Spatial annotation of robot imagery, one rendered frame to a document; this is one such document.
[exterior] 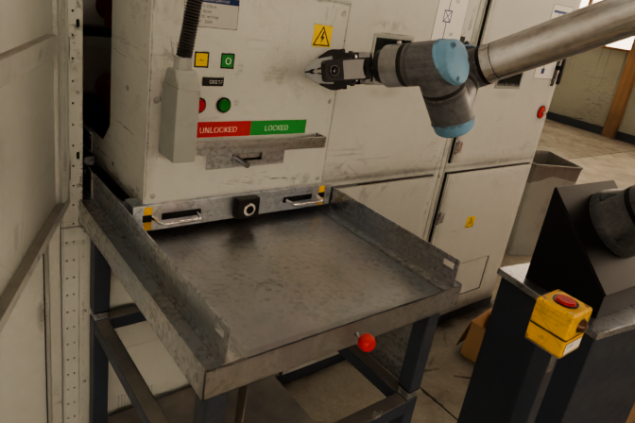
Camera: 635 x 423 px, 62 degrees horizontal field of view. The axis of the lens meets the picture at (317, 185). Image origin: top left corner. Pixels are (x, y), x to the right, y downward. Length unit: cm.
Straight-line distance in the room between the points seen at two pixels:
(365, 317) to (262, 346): 22
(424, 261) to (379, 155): 70
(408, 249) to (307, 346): 42
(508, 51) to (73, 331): 127
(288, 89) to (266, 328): 58
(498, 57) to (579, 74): 841
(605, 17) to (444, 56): 30
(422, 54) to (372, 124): 73
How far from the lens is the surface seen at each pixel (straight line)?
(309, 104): 132
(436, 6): 189
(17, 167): 108
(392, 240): 130
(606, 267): 154
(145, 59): 112
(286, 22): 124
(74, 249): 146
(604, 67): 947
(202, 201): 123
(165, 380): 182
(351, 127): 173
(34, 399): 166
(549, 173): 352
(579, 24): 118
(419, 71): 110
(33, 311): 150
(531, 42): 120
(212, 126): 119
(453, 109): 114
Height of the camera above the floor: 140
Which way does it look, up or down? 20 degrees down
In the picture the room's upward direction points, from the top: 9 degrees clockwise
